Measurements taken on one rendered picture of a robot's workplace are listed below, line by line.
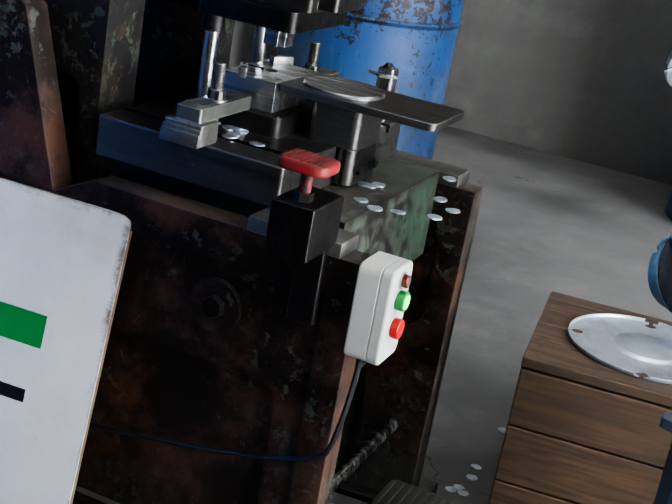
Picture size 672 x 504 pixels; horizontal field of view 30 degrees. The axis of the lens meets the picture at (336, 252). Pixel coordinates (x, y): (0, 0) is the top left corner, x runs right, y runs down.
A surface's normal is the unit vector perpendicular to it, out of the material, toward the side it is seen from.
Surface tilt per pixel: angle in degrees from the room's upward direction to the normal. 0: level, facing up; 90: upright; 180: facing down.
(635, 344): 0
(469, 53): 90
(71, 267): 78
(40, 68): 74
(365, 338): 90
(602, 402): 90
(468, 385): 0
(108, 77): 90
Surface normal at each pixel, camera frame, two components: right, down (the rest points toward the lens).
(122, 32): 0.90, 0.28
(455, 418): 0.17, -0.93
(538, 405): -0.29, 0.27
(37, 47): 0.91, 0.00
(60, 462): -0.30, 0.06
